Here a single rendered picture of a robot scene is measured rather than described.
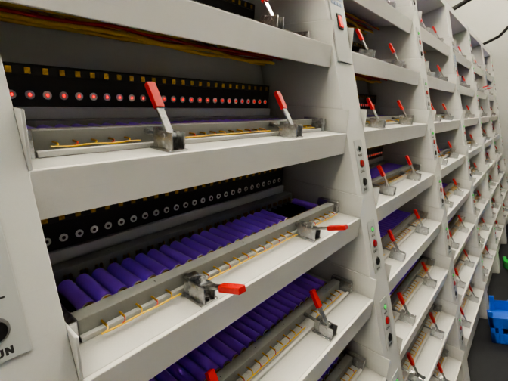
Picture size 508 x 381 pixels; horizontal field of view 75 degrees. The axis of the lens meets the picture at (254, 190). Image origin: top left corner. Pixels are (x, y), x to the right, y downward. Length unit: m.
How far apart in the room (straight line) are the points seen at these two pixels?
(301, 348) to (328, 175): 0.38
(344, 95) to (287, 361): 0.55
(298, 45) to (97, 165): 0.46
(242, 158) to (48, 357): 0.31
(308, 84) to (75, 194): 0.60
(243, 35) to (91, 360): 0.46
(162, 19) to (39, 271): 0.31
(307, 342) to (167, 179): 0.42
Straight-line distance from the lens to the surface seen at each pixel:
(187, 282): 0.44
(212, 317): 0.44
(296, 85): 0.83
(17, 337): 0.34
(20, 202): 0.33
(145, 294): 0.43
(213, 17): 0.52
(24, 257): 0.33
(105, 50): 0.63
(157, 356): 0.41
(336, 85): 0.78
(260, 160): 0.51
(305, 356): 0.65
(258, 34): 0.59
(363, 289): 0.84
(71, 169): 0.34
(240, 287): 0.38
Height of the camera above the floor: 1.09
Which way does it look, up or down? 4 degrees down
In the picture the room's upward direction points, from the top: 11 degrees counter-clockwise
